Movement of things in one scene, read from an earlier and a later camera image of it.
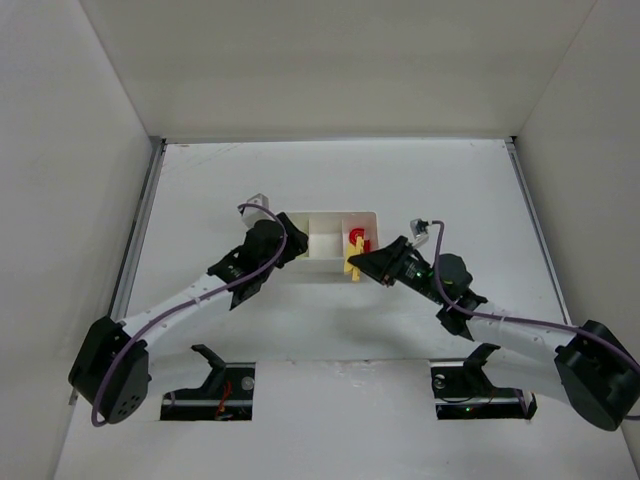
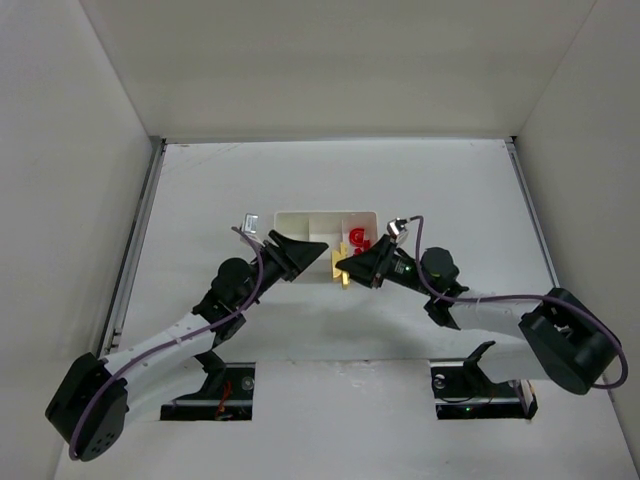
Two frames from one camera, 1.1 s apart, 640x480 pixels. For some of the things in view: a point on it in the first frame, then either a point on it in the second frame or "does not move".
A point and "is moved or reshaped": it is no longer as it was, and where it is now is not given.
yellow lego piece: x=352 y=251 is moved or reshaped
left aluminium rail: x=138 y=228 does not move
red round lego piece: x=354 y=232 does not move
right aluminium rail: x=538 y=229 does not move
